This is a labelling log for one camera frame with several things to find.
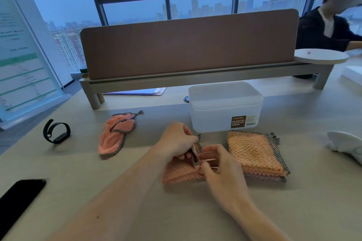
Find person's left hand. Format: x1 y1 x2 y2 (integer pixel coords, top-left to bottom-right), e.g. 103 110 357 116
154 122 199 161

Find person's right hand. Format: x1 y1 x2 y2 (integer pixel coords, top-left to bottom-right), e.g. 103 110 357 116
200 144 249 213

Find person's left forearm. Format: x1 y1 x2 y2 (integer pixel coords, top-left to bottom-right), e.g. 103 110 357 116
48 148 173 241

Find person's right forearm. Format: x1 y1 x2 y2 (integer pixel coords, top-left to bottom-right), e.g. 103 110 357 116
226 196 293 241

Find folded orange dish cloth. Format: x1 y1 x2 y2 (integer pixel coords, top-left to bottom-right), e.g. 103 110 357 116
227 131 291 177

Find translucent plastic container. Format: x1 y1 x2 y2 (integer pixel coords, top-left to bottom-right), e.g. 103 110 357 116
188 81 264 133

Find grey desk shelf riser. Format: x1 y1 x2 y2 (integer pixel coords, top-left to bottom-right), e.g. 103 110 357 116
79 61 335 110

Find crumpled pink dish cloth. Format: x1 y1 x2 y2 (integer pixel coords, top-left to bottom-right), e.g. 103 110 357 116
98 110 144 157

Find blue paper sheets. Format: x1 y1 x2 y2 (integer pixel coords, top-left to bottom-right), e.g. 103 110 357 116
103 87 167 96

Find brown desk divider panel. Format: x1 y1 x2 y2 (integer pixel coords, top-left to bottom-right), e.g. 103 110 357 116
80 9 300 80

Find black fitness band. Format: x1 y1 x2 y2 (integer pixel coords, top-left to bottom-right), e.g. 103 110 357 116
43 119 71 145

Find white crumpled object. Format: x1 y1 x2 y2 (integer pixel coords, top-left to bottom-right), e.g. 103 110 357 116
327 131 362 165

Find round white tray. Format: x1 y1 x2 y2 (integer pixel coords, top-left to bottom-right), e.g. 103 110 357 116
294 49 350 65

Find white flat box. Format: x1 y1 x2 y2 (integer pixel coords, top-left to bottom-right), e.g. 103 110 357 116
341 66 362 87

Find black smartphone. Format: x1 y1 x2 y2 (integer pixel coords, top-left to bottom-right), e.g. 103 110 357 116
0 179 47 241

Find white poster board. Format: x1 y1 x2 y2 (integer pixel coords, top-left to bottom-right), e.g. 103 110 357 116
0 0 72 130

